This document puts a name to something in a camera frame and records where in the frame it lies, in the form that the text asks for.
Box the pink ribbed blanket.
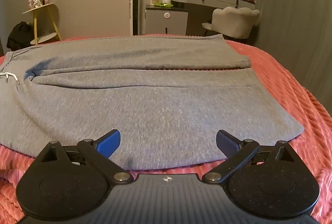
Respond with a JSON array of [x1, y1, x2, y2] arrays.
[[0, 34, 332, 224]]

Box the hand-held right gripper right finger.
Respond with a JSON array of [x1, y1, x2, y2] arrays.
[[202, 129, 296, 184]]

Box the grey nightstand cabinet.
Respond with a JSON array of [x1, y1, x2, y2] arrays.
[[145, 4, 189, 36]]

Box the grey curtain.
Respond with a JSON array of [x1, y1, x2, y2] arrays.
[[255, 0, 332, 90]]

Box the black bag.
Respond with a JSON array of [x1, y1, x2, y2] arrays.
[[6, 21, 35, 50]]

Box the grey pants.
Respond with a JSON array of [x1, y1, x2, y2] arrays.
[[0, 34, 304, 171]]

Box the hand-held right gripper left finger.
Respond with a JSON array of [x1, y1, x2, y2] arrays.
[[36, 129, 134, 185]]

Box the yellow side table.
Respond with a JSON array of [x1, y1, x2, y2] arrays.
[[22, 3, 62, 45]]

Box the white tower fan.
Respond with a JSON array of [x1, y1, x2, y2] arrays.
[[129, 0, 142, 36]]

